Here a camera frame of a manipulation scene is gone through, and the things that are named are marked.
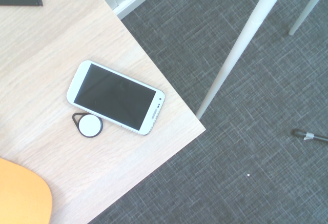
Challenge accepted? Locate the orange smiley baseball cap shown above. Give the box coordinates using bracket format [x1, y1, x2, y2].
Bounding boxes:
[0, 157, 53, 224]

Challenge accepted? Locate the white smartphone black screen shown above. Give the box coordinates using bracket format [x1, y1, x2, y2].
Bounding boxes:
[66, 59, 166, 136]

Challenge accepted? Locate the black white key fob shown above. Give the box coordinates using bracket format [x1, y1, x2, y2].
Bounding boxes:
[72, 112, 105, 139]

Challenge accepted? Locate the white coat rack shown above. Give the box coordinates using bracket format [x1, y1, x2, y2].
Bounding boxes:
[160, 0, 328, 120]

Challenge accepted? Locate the black rod with tape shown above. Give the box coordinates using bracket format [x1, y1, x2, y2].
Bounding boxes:
[293, 129, 328, 142]

